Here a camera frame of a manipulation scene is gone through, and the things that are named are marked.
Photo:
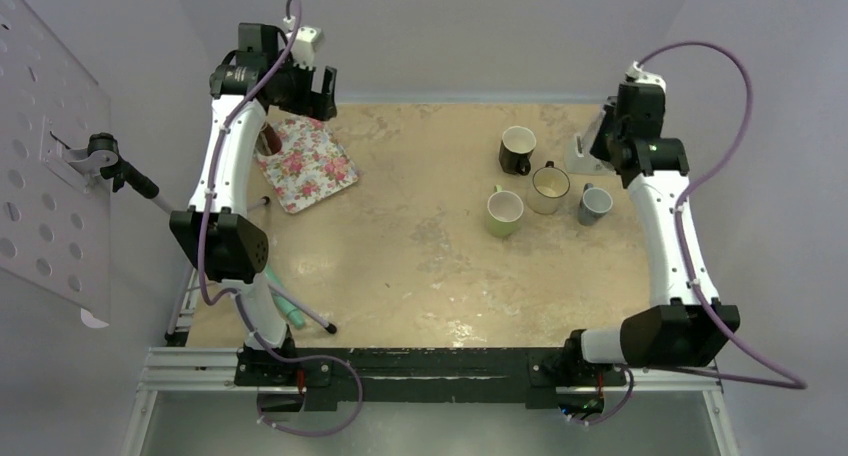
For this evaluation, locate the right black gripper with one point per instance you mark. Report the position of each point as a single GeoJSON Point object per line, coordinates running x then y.
{"type": "Point", "coordinates": [598, 148]}

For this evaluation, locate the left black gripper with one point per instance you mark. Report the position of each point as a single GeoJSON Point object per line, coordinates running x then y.
{"type": "Point", "coordinates": [313, 104]}

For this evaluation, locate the grey blue mug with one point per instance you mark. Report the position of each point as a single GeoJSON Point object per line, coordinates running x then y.
{"type": "Point", "coordinates": [594, 204]}

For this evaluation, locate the beige cream mug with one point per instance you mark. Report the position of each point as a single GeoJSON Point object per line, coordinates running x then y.
{"type": "Point", "coordinates": [549, 186]}

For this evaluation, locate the glossy black mug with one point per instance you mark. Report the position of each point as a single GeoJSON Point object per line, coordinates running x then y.
{"type": "Point", "coordinates": [516, 148]}

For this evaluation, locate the light green mug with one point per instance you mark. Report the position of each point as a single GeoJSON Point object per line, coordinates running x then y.
{"type": "Point", "coordinates": [504, 212]}

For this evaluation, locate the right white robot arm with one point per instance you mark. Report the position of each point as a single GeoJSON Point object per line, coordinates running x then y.
{"type": "Point", "coordinates": [681, 327]}

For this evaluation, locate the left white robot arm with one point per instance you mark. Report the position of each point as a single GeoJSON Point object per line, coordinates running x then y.
{"type": "Point", "coordinates": [271, 67]}

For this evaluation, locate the dark brown mug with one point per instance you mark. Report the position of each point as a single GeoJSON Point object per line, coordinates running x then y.
{"type": "Point", "coordinates": [269, 142]}

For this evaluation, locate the white wedge stand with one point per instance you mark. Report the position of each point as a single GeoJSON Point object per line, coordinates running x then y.
{"type": "Point", "coordinates": [577, 157]}

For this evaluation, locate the floral pattern tray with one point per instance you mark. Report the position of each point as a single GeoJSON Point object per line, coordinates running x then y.
{"type": "Point", "coordinates": [311, 167]}

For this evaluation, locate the teal marker pen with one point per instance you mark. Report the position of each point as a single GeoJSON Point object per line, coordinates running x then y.
{"type": "Point", "coordinates": [291, 313]}

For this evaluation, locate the perforated white panel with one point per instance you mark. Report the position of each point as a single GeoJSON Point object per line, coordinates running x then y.
{"type": "Point", "coordinates": [55, 208]}

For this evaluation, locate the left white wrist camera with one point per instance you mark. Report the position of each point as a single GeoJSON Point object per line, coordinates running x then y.
{"type": "Point", "coordinates": [307, 42]}

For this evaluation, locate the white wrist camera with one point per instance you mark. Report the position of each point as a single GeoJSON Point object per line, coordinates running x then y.
{"type": "Point", "coordinates": [636, 73]}
{"type": "Point", "coordinates": [307, 42]}

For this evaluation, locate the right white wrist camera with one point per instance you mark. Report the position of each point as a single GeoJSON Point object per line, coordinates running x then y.
{"type": "Point", "coordinates": [636, 73]}

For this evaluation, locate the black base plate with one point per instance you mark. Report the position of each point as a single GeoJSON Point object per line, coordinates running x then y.
{"type": "Point", "coordinates": [535, 377]}

